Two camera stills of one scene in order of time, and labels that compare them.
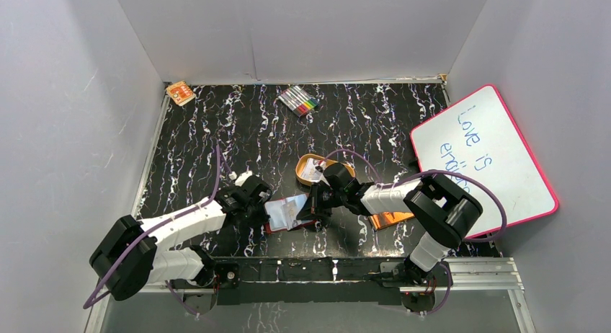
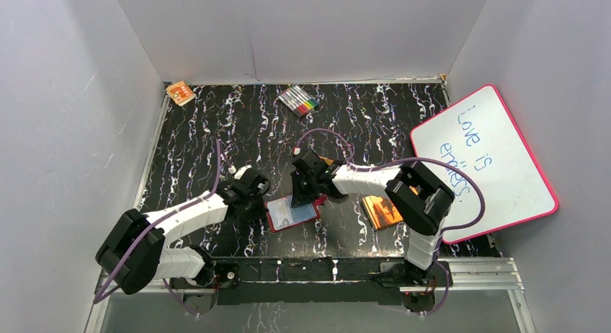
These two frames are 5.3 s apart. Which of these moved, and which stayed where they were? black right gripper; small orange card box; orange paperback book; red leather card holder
Moved: black right gripper
Stayed: orange paperback book; small orange card box; red leather card holder
